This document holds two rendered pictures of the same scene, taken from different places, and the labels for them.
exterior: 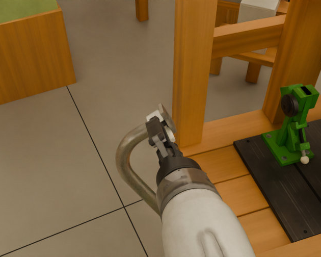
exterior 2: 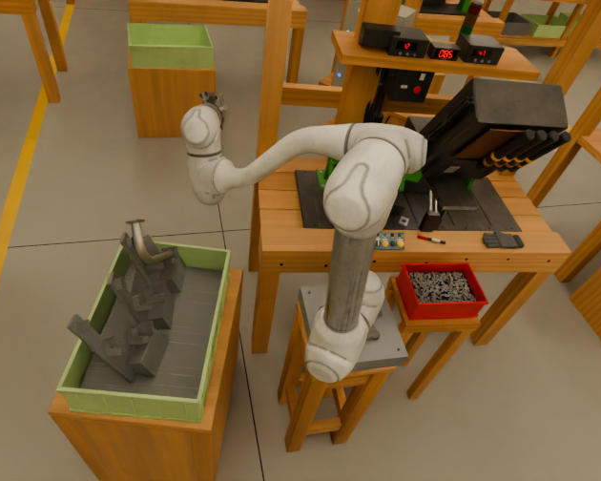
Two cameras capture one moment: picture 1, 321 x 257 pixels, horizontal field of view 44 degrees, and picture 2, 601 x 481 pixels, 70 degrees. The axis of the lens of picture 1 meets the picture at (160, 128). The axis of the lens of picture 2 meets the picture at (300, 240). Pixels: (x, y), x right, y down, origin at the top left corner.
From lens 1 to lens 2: 0.96 m
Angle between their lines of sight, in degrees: 2
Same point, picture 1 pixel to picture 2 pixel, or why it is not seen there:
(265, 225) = (292, 218)
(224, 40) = (298, 93)
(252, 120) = (316, 163)
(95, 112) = not seen: hidden behind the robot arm
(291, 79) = not seen: hidden behind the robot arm
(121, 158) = not seen: hidden behind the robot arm
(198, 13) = (273, 63)
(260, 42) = (323, 101)
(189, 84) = (265, 114)
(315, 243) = (318, 232)
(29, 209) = (149, 215)
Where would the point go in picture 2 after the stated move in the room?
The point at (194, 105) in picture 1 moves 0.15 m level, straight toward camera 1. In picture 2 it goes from (269, 133) to (257, 148)
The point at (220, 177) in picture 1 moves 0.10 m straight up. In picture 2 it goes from (276, 187) to (278, 171)
